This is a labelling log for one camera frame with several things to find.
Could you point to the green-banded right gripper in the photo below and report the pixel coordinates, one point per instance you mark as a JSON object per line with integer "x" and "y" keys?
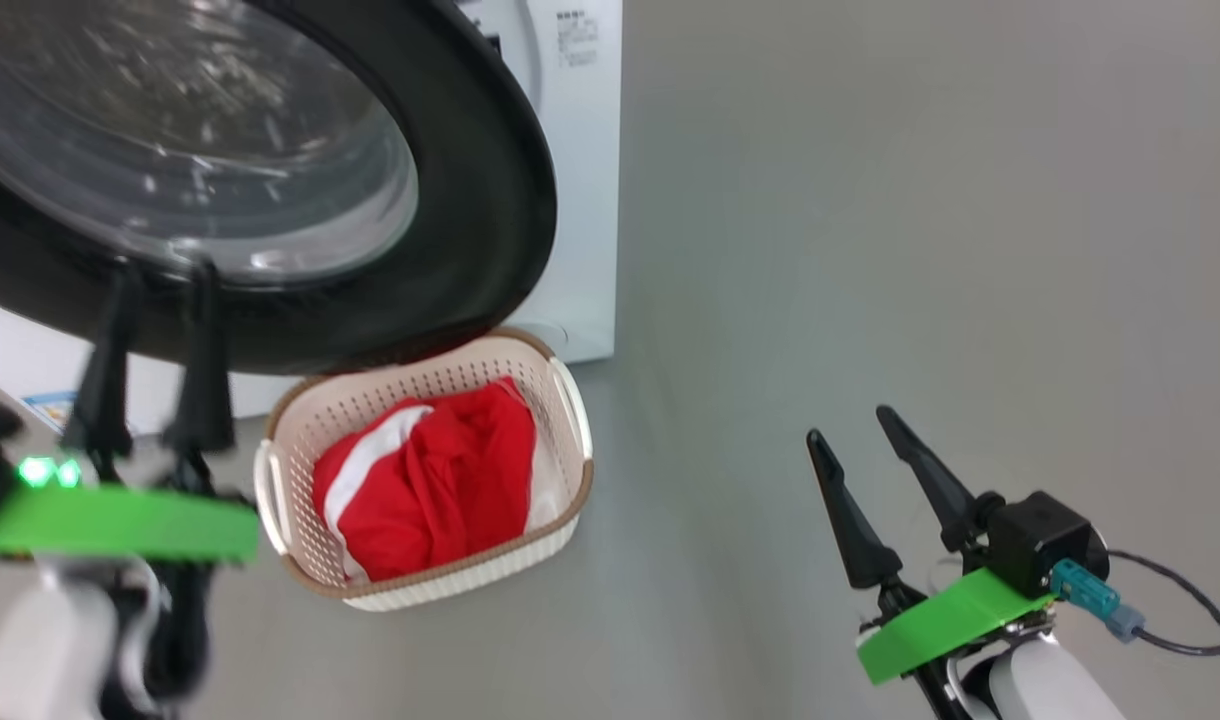
{"x": 940, "y": 620}

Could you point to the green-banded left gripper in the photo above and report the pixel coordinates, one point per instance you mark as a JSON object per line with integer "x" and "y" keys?
{"x": 120, "y": 520}

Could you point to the red cloth garment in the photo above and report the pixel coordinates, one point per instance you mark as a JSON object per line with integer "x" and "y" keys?
{"x": 450, "y": 490}

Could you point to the round black glass washer door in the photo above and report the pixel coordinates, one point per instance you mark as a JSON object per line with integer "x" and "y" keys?
{"x": 470, "y": 200}

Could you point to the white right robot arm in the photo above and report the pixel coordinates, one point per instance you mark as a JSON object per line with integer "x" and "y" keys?
{"x": 1050, "y": 685}

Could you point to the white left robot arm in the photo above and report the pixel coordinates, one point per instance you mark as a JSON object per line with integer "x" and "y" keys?
{"x": 40, "y": 640}

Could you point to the cream perforated laundry basket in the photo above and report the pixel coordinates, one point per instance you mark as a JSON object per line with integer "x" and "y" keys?
{"x": 310, "y": 430}

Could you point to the white front-load washing machine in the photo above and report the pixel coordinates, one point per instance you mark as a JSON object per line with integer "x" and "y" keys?
{"x": 580, "y": 200}

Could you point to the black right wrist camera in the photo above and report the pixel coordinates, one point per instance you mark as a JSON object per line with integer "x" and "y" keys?
{"x": 1045, "y": 540}

